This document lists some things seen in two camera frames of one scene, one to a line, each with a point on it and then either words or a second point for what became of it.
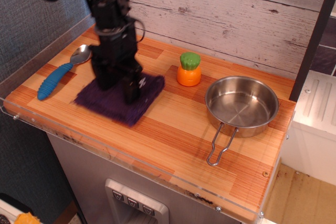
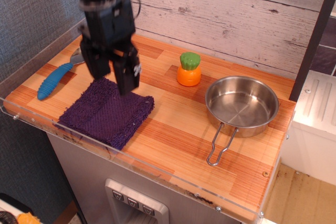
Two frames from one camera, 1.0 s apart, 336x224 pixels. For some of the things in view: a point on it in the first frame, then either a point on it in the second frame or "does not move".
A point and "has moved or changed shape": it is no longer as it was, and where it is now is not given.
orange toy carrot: x=189 y=73 does not move
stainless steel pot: x=242 y=106 does not move
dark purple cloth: x=112 y=103 has moved or changed shape
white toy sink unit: x=309 y=146 does not move
